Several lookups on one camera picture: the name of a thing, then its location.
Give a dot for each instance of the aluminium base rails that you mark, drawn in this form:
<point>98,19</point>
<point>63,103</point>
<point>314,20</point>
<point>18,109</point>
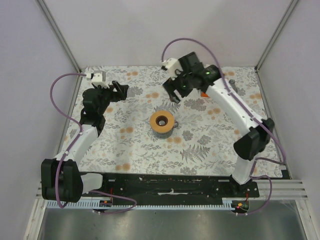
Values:
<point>274,189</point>

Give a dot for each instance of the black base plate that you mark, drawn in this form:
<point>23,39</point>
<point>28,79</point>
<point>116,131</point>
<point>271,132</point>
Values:
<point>132,185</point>

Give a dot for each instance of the aluminium frame post left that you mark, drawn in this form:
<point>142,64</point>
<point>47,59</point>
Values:
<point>58,33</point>

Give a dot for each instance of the aluminium frame post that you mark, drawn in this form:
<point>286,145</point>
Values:
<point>276,34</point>
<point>58,33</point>

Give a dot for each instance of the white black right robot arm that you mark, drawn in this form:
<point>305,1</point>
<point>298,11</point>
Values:
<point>255,130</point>

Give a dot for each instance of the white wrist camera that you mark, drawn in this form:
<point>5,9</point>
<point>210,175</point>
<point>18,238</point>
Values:
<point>172,66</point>
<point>98,79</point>

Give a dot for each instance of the light blue cable duct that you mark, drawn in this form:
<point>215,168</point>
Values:
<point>106,203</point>

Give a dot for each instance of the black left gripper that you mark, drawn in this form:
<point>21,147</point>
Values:
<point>120,95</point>

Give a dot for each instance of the grey ribbed glass dripper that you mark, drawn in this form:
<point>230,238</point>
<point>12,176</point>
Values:
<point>232,83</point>

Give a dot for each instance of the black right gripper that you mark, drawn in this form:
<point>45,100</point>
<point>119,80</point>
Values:
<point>170,85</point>

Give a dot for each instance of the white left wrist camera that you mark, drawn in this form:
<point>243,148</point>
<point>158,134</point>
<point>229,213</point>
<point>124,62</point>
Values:
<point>98,79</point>

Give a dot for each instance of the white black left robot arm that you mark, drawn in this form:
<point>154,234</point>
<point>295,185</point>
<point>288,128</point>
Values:
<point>61,179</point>

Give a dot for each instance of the grey glass carafe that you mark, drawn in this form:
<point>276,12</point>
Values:
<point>167,134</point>

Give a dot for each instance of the round wooden dripper stand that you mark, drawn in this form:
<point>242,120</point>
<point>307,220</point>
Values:
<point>161,121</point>

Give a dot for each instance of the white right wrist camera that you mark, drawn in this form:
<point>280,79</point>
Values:
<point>172,66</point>

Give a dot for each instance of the orange coffee filter box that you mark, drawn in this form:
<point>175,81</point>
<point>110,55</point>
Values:
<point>204,95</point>

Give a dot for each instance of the aluminium frame post right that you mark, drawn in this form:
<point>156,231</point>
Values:
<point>276,34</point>

